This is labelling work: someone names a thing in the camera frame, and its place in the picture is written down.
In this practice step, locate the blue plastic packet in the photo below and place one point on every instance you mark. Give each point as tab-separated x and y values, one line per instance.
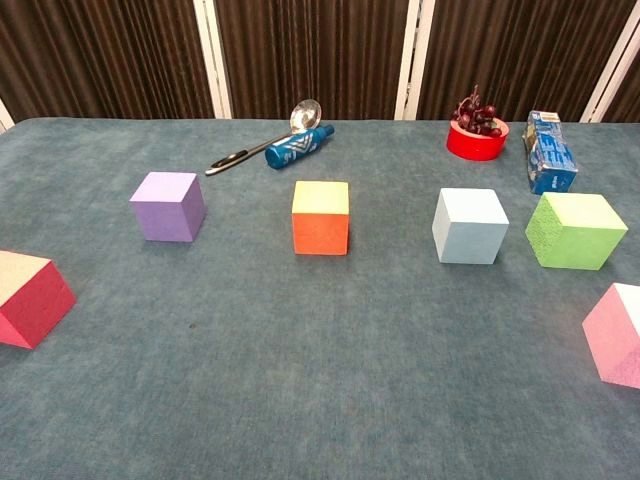
550	160

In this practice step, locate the orange cube with yellow face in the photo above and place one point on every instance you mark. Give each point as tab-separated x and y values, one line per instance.
320	232

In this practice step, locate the red cube with beige face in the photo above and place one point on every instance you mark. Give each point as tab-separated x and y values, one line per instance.
35	305

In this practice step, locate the blue-grey table cloth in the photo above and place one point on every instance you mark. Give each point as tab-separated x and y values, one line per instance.
320	375

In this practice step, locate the light blue foam cube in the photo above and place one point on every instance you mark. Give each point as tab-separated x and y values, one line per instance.
470	240

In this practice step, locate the pink cube with white face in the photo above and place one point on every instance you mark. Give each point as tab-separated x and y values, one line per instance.
612	345

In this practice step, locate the blue spray bottle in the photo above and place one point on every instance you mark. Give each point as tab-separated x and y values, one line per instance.
295	147

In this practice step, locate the red bowl with grapes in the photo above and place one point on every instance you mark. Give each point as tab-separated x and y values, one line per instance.
472	147

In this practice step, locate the green foam cube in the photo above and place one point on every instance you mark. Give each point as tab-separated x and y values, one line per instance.
580	240

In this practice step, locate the purple foam cube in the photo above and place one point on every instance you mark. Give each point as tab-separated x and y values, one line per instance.
165	215

